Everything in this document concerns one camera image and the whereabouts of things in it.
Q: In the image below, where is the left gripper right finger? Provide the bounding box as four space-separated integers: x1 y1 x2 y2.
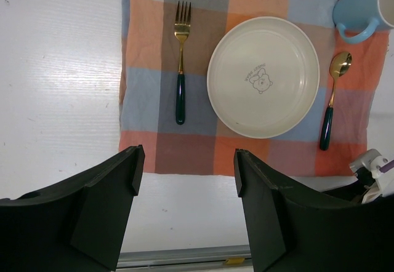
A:
234 150 393 271

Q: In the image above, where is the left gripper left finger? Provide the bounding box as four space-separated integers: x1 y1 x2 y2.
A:
1 145 145 271

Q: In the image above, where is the cream ceramic plate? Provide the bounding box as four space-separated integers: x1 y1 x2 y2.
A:
207 17 320 139

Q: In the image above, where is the gold spoon green handle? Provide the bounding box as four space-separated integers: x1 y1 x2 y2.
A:
320 52 352 151

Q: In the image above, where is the checkered orange blue cloth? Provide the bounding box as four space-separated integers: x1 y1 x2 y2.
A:
119 0 390 177

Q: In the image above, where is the gold fork green handle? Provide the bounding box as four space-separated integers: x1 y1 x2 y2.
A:
174 1 191 125

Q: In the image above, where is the light blue mug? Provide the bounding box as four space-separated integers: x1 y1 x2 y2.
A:
332 0 393 44

